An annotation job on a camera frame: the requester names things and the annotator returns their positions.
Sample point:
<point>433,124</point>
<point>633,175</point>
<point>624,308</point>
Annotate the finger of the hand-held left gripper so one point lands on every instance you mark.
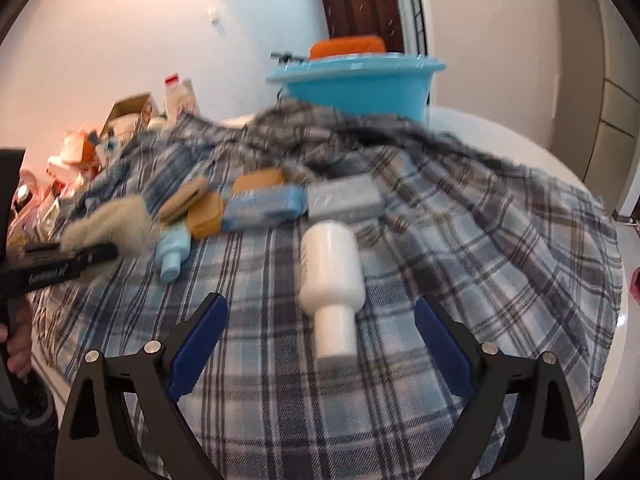
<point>95,253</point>

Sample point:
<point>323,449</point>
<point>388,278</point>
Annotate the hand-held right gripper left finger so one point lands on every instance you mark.
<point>195,355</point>

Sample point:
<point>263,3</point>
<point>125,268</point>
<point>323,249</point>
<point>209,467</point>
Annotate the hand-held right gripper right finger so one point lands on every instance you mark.
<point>445,350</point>

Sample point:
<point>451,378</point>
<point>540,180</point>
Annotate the beige fluffy hair claw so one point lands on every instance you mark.
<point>125,225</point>

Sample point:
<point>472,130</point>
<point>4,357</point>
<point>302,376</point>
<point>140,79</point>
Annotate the white lotion bottle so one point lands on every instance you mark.
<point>330,270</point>

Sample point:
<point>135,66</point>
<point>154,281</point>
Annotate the blue plastic basin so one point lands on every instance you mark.
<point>360,90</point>

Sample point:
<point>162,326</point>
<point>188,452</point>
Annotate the person's left hand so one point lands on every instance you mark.
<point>20,350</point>

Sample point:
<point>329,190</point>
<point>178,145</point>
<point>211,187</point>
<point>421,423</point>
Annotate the light blue small bottle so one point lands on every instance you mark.
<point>172,250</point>

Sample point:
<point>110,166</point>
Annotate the pile of assorted packages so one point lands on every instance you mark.
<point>65,160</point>

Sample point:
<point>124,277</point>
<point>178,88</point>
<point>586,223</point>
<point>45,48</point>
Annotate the wooden brush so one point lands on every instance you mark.
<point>182,200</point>

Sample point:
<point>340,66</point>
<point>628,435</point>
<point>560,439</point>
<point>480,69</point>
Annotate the blue plaid cloth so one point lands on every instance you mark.
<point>450,240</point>

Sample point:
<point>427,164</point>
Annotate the tan rounded case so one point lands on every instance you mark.
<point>260,180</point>
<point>205,215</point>

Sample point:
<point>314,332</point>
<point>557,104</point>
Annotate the open cardboard box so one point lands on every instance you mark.
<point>125,107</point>

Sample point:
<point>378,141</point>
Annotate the light blue printed box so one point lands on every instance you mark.
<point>265,210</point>

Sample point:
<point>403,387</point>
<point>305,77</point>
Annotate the grey flat box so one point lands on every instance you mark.
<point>345,197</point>

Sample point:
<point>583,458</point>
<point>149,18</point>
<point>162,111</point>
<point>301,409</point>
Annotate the pink dustpan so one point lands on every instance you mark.
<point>636,285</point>

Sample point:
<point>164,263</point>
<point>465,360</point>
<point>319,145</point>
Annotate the beige refrigerator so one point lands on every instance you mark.
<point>615,135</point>

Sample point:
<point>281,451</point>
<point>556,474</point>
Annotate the orange chair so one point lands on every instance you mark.
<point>345,46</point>

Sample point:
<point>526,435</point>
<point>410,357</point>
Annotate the black framed glass door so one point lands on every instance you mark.
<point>417,20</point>

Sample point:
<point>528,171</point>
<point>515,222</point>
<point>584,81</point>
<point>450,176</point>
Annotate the brown wooden door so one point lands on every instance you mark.
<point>360,5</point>

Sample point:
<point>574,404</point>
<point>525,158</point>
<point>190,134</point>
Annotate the white light switch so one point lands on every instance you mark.
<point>215,16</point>

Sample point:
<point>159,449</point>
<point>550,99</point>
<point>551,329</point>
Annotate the white wall panel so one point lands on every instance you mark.
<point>555,97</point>

